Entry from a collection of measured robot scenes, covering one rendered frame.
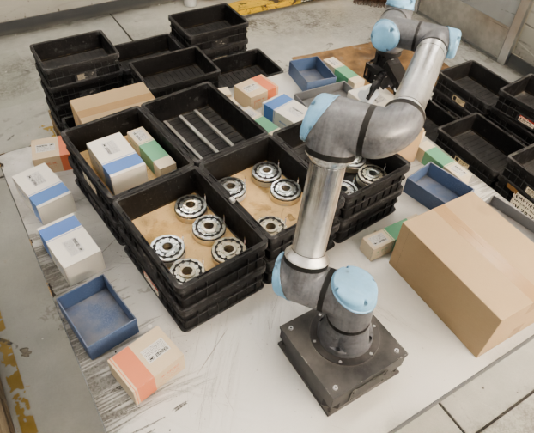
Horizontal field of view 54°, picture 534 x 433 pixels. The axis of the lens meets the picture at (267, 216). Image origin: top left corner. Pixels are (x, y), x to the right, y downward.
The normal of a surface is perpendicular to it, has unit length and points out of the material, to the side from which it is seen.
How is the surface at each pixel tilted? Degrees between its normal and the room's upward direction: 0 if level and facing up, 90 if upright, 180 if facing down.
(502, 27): 90
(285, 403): 0
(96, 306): 0
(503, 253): 0
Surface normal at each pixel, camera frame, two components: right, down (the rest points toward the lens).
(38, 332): 0.05, -0.69
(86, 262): 0.63, 0.58
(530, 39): -0.85, 0.35
